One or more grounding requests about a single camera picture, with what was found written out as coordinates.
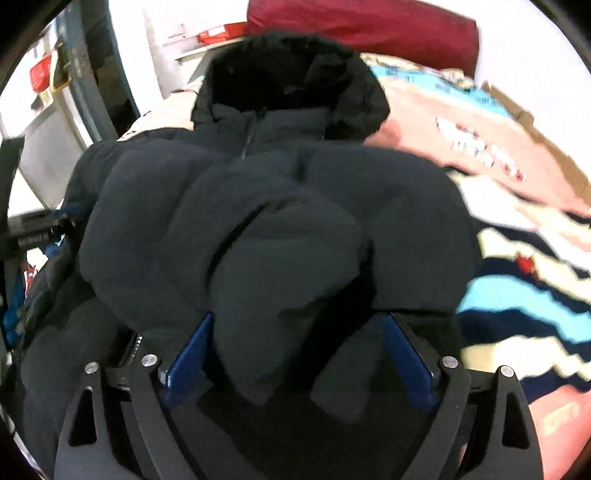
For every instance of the striped printed blanket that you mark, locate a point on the striped printed blanket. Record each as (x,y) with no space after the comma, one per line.
(508,286)

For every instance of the maroon pillow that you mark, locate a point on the maroon pillow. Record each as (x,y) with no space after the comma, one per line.
(369,27)

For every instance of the red wall item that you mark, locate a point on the red wall item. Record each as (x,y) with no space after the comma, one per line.
(40,74)

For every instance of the blue door frame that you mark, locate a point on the blue door frame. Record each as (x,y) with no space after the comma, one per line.
(87,69)

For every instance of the black hooded puffer jacket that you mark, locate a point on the black hooded puffer jacket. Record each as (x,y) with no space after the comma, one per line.
(277,207)

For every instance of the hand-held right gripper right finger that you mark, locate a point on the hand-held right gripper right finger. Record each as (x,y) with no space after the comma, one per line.
(408,364)

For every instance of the brown cardboard box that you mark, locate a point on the brown cardboard box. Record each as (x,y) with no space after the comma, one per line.
(558,152)

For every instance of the white shelf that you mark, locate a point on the white shelf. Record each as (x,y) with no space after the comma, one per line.
(203,55)

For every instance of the blue and red cloth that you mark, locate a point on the blue and red cloth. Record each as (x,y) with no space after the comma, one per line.
(14,300)

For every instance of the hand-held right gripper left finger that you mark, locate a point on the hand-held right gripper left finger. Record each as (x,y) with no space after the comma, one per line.
(187,364)

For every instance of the red box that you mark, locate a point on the red box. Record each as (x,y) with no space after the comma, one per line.
(217,33)

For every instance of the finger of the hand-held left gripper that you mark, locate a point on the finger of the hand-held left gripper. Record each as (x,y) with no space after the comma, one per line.
(39,230)

